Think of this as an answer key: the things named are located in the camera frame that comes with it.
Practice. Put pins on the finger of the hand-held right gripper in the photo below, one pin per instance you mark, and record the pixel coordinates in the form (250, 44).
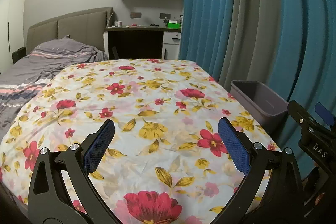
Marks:
(324, 112)
(315, 145)

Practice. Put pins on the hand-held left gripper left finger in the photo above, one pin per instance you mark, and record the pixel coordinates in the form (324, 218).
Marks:
(98, 145)

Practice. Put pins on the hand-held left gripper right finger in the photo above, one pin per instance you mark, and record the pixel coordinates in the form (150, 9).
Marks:
(233, 145)

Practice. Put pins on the grey plastic bin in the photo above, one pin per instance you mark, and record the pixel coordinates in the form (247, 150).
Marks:
(262, 108)

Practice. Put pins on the floral bed sheet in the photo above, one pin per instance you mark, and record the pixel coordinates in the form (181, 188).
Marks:
(157, 108)

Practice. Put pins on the blue curtain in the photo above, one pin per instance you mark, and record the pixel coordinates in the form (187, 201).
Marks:
(204, 16)
(309, 43)

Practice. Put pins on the grey striped duvet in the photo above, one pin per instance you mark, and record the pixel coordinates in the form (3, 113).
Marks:
(39, 64)

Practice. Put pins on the grey curtain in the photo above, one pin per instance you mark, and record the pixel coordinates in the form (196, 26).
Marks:
(249, 29)

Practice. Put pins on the white drawer cabinet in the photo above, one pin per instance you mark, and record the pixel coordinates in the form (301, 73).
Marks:
(170, 49)

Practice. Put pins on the grey padded headboard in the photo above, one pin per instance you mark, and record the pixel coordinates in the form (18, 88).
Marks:
(78, 29)

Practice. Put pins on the black bedside stand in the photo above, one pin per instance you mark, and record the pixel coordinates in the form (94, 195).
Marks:
(19, 56)

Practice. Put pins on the small white jars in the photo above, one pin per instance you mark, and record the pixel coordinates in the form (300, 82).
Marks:
(117, 24)

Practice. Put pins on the dark wooden desk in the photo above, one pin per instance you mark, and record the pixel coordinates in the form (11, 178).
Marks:
(136, 28)

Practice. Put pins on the green box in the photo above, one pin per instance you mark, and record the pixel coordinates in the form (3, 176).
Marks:
(173, 25)

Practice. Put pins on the white wardrobe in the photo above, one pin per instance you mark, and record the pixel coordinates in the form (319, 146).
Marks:
(5, 43)

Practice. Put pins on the black desk figurine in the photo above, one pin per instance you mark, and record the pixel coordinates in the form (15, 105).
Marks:
(166, 22)

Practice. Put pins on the dark wall socket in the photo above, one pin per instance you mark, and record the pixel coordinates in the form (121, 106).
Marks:
(135, 15)
(165, 16)

